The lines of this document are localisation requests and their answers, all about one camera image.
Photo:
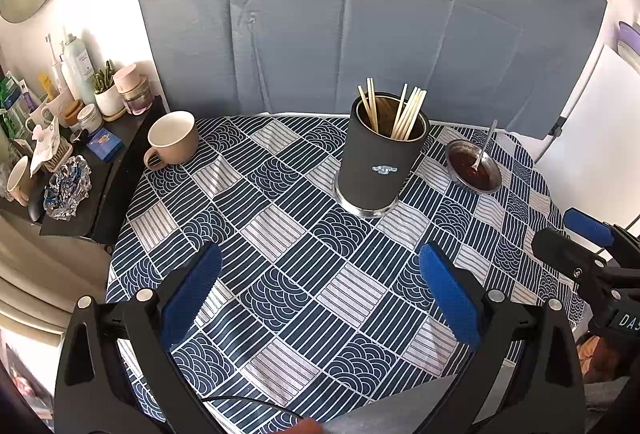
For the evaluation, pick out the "metal bowl with brown sauce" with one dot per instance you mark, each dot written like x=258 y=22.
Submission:
x=472 y=171

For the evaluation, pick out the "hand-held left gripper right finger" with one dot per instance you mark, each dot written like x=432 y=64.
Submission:
x=450 y=294

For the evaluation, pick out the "person's right hand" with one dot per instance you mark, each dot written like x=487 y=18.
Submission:
x=602 y=359

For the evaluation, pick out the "metal spoon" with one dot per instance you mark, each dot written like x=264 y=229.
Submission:
x=487 y=141

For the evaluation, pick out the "crumpled foil wrapper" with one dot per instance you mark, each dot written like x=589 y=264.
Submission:
x=67 y=189

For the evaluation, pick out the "succulent in white pot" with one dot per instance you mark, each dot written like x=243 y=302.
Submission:
x=107 y=96

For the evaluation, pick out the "yellow tube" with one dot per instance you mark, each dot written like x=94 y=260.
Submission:
x=46 y=88

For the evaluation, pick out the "wooden brush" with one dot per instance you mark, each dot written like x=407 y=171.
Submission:
x=57 y=159

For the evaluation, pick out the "white electric toothbrush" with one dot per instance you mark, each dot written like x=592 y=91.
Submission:
x=54 y=61

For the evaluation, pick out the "tall beige mug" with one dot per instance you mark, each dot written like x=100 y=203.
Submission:
x=20 y=181

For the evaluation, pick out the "white board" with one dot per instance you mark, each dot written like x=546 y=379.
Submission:
x=590 y=124

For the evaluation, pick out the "beige ceramic mug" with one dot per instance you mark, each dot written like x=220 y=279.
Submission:
x=172 y=139

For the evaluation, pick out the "bunch of wooden chopsticks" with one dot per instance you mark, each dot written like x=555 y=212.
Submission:
x=407 y=114

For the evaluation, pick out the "blue box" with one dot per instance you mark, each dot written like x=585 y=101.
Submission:
x=105 y=144

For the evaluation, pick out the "beige furniture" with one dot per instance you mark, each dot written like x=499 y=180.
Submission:
x=30 y=274

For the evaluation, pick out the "black clip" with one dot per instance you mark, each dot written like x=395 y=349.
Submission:
x=558 y=126

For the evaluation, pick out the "black cylindrical utensil holder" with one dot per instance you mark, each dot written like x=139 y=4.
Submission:
x=375 y=164

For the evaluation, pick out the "black computer mouse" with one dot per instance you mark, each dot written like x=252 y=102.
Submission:
x=36 y=210

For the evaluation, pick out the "blue white patterned tablecloth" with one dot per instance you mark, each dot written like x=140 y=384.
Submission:
x=280 y=224

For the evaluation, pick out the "lilac container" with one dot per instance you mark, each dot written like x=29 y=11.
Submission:
x=630 y=41

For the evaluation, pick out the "grey clothing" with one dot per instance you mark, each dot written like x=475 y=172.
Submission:
x=385 y=409

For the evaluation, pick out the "green packets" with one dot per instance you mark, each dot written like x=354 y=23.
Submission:
x=12 y=106

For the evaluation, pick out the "dark glass jar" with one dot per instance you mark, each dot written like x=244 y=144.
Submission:
x=137 y=100

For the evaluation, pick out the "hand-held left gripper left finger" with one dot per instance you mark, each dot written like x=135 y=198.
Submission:
x=192 y=294

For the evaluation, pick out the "small white jar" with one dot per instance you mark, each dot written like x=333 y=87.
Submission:
x=90 y=119

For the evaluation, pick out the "white crumpled tissue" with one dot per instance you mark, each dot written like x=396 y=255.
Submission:
x=42 y=141

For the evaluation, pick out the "black side shelf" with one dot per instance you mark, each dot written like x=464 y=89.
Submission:
x=107 y=184

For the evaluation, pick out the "pale spray bottle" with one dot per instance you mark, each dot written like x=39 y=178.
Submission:
x=79 y=69

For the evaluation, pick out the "pink jar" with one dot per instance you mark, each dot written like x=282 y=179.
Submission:
x=126 y=79

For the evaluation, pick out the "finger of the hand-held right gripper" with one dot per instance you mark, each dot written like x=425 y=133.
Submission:
x=587 y=221
x=560 y=249

